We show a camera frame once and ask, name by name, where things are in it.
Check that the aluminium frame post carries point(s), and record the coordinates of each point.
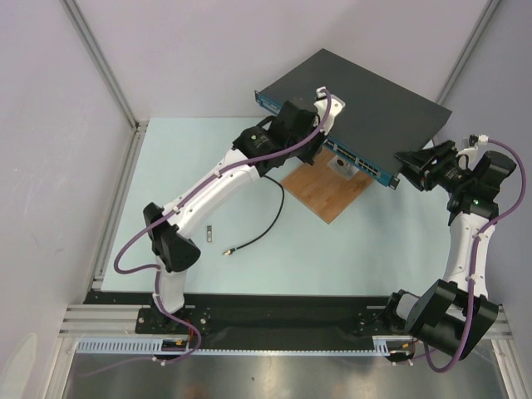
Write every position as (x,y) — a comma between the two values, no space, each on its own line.
(481,25)
(98,57)

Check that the blue black network switch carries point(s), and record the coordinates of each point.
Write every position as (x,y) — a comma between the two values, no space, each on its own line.
(379,119)

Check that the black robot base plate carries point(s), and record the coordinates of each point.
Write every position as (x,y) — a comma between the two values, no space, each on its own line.
(257,318)

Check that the left aluminium frame post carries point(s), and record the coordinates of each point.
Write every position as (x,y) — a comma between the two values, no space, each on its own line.
(98,57)

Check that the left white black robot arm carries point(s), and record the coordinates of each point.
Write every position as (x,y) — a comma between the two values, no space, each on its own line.
(256,151)

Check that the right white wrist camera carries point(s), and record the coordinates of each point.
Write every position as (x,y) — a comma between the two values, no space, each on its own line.
(471,146)

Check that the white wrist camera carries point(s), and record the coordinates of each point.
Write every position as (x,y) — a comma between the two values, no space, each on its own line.
(471,146)
(328,107)

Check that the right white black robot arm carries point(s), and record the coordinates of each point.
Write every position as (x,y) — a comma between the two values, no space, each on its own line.
(454,314)

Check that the right aluminium frame post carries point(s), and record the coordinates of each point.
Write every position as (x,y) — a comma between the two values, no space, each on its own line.
(481,25)

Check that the brown wooden board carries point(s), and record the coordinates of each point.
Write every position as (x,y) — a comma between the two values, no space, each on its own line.
(322,190)

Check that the white slotted cable duct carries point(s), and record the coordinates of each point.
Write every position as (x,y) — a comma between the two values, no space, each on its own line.
(376,346)

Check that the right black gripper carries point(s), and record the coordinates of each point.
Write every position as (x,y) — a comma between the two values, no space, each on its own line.
(429,167)

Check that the silver transceiver module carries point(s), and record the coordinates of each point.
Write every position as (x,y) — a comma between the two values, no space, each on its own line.
(209,233)

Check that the aluminium frame rail front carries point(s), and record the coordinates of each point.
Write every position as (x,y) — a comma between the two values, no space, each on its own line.
(100,320)

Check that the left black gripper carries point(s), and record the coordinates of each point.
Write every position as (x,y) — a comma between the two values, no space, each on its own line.
(308,155)

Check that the metal switch stand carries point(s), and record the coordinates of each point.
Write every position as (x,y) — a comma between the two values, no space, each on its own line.
(342,167)

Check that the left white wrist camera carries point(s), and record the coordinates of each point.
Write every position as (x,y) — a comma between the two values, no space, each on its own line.
(328,107)

